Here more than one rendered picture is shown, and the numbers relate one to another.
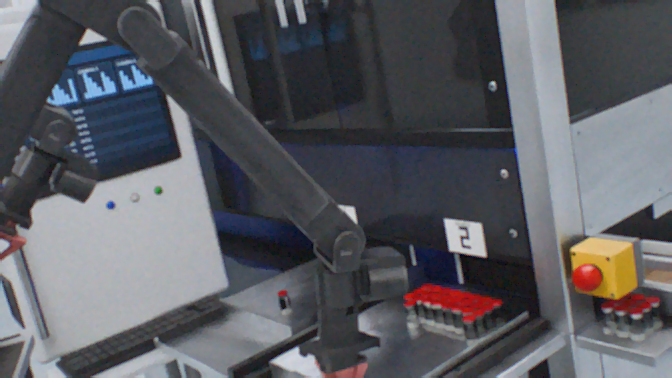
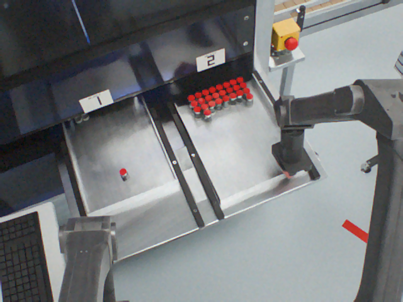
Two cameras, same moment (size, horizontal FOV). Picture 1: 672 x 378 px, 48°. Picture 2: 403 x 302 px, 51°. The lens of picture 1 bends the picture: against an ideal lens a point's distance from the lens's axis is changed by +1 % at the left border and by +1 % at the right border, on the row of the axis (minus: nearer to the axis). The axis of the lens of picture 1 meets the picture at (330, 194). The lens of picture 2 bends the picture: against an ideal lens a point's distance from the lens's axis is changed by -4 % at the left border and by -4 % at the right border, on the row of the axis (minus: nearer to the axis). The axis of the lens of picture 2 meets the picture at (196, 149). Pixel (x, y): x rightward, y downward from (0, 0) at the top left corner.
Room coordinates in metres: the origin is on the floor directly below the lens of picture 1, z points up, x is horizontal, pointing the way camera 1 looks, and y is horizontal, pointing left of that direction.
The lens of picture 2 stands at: (1.02, 0.58, 1.97)
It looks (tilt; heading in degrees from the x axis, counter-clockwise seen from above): 61 degrees down; 291
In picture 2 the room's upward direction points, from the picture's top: 8 degrees counter-clockwise
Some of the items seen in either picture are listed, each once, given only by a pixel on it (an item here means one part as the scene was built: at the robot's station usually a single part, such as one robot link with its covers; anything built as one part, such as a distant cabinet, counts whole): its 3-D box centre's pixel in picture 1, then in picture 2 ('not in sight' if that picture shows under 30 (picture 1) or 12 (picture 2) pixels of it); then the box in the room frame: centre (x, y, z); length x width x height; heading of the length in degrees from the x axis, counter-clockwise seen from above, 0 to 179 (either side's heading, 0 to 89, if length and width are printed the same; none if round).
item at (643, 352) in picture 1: (640, 333); (278, 50); (1.06, -0.42, 0.87); 0.14 x 0.13 x 0.02; 125
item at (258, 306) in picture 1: (322, 288); (115, 149); (1.46, 0.06, 0.90); 0.34 x 0.26 x 0.04; 125
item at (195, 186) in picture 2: not in sight; (191, 173); (1.23, 0.09, 0.91); 0.14 x 0.03 x 0.06; 126
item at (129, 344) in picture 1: (149, 334); (24, 281); (1.62, 0.47, 0.82); 0.40 x 0.14 x 0.02; 122
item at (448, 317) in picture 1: (444, 315); (222, 104); (1.19, -0.15, 0.90); 0.18 x 0.02 x 0.05; 36
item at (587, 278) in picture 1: (588, 276); (290, 43); (1.03, -0.34, 0.99); 0.04 x 0.04 x 0.04; 35
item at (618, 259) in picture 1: (606, 266); (283, 33); (1.05, -0.38, 0.99); 0.08 x 0.07 x 0.07; 125
